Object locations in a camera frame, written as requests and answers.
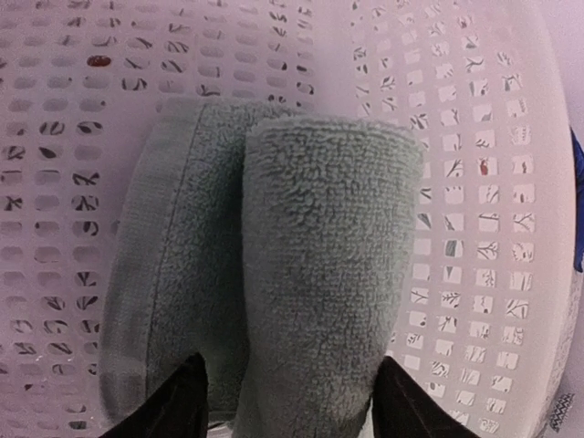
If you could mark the white plastic basket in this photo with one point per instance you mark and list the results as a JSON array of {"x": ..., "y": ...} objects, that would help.
[{"x": 487, "y": 319}]

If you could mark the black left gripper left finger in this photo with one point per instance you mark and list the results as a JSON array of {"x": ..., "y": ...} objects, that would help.
[{"x": 178, "y": 409}]

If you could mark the light green towel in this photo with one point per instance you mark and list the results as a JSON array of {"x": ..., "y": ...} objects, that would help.
[{"x": 273, "y": 243}]

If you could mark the blue towel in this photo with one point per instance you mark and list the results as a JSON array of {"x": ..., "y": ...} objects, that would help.
[{"x": 579, "y": 184}]

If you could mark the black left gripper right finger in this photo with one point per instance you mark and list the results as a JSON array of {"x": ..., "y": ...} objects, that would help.
[{"x": 402, "y": 409}]

